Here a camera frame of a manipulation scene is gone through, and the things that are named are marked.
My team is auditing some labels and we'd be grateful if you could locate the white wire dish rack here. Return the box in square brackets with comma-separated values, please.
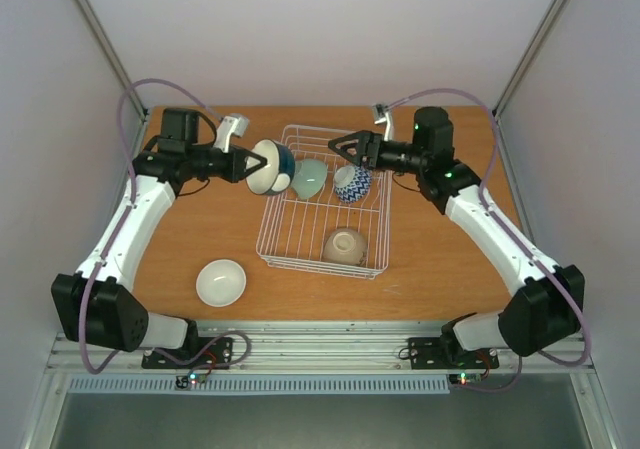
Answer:
[256, 124, 392, 279]

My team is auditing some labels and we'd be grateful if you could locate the aluminium frame post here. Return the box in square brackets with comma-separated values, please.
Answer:
[55, 0, 151, 123]
[489, 0, 587, 120]

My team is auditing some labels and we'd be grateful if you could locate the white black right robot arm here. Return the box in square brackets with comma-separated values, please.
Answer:
[328, 107, 585, 366]

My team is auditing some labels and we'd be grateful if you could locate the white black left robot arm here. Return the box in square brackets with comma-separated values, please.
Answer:
[51, 108, 267, 367]

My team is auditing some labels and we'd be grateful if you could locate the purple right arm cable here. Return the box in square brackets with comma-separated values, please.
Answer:
[387, 88, 587, 394]

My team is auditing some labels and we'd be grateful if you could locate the aluminium frame post right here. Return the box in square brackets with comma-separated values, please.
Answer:
[489, 0, 587, 120]

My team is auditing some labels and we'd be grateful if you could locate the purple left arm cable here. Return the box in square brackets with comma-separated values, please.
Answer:
[79, 78, 226, 374]

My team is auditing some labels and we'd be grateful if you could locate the white bowl black rim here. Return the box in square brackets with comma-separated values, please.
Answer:
[246, 139, 295, 196]

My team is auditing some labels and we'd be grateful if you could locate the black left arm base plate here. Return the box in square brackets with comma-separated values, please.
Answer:
[141, 337, 233, 370]

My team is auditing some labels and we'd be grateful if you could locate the left green circuit board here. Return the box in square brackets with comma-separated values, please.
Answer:
[175, 373, 208, 390]

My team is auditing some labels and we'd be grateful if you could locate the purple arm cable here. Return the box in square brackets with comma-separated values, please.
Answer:
[79, 78, 226, 374]
[387, 88, 587, 394]

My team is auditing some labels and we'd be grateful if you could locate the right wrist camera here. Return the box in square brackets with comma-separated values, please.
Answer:
[371, 103, 395, 141]

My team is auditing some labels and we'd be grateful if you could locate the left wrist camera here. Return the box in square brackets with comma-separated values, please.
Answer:
[214, 114, 249, 153]

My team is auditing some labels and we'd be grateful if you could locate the aluminium rail base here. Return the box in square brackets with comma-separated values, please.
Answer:
[45, 320, 595, 375]

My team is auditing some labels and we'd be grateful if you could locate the green circuit board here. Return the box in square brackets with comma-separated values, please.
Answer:
[175, 373, 208, 390]
[449, 372, 487, 386]

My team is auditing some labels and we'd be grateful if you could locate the right green circuit board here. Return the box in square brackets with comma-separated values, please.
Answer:
[449, 372, 487, 386]

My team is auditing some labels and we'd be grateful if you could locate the red patterned bowl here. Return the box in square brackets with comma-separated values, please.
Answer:
[333, 165, 373, 204]

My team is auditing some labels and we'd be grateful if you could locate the grey slotted cable duct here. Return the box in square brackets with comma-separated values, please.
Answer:
[67, 374, 449, 396]

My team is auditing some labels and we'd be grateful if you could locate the celadon green ceramic bowl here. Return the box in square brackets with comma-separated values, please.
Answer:
[291, 159, 328, 200]

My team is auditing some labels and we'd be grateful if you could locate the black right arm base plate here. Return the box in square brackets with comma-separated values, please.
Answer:
[407, 337, 500, 370]

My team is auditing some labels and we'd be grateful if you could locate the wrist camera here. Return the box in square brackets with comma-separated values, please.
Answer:
[371, 103, 395, 141]
[214, 114, 249, 153]

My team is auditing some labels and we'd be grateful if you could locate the aluminium frame post left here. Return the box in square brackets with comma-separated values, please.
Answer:
[55, 0, 151, 123]

